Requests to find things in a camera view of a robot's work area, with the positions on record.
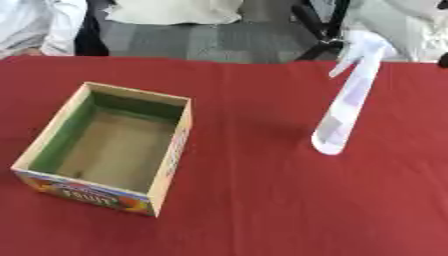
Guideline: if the person's white gloved hand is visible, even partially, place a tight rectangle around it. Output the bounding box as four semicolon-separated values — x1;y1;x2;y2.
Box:
327;29;399;80

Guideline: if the person's hand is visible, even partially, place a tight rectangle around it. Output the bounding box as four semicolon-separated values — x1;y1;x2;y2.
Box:
10;47;46;57

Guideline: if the person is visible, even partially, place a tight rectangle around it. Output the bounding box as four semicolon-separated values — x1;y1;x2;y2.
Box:
0;0;90;58
339;0;448;64
103;0;245;26

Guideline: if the tan cardboard box green inside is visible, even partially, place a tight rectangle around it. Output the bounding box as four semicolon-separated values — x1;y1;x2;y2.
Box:
8;81;195;218

